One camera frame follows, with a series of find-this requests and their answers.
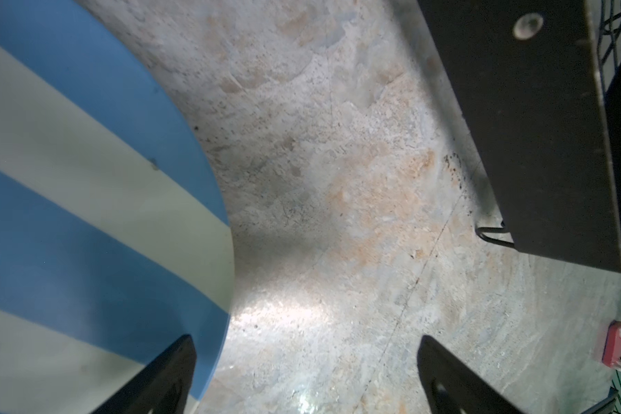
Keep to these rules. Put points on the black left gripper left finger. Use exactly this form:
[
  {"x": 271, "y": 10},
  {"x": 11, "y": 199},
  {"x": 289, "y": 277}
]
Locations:
[{"x": 161, "y": 387}]

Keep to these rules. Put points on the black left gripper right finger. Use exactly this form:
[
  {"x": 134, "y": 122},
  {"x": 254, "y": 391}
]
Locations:
[{"x": 451, "y": 386}]

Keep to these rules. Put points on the blue white striped plate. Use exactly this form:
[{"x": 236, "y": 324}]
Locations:
[{"x": 114, "y": 238}]

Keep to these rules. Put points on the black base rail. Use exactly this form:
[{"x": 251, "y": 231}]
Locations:
[{"x": 605, "y": 406}]

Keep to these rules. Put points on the black wire dish rack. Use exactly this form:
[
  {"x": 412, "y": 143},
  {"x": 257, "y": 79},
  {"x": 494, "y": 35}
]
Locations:
[{"x": 539, "y": 86}]

